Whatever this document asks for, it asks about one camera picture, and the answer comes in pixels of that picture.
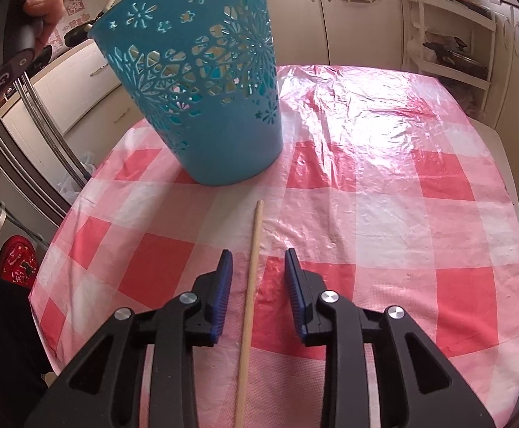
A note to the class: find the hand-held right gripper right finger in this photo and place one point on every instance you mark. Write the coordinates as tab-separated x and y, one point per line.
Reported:
295	294

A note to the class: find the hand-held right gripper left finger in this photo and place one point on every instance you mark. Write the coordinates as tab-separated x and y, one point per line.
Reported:
221	294

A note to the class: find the blue perforated plastic bucket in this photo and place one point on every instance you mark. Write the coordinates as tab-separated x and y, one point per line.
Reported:
206	98

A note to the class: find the person's left hand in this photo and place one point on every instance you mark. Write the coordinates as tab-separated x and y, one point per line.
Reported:
45	4

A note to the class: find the black frying pan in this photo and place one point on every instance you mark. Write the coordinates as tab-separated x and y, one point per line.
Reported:
81	34

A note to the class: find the red checked plastic tablecloth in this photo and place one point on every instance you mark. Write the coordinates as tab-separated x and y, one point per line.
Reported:
375	214

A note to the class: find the white plastic bag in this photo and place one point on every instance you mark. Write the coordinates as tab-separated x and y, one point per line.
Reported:
77	176

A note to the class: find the red patterned basin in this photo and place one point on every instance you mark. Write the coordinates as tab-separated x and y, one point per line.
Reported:
16	263

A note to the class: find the person's dark trousers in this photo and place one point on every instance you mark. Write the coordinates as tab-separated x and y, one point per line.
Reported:
5	356

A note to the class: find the white low stool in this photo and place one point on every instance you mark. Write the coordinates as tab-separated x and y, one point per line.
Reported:
502	160

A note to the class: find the white kitchen base cabinets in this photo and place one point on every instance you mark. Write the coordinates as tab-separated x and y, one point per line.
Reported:
366	31

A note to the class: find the white rolling trolley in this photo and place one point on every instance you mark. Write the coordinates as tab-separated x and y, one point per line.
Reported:
451	22

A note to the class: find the red paper wall stickers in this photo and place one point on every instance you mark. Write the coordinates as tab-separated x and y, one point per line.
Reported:
76	11

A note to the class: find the sliding door frame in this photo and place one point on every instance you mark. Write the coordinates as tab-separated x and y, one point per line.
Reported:
14	174

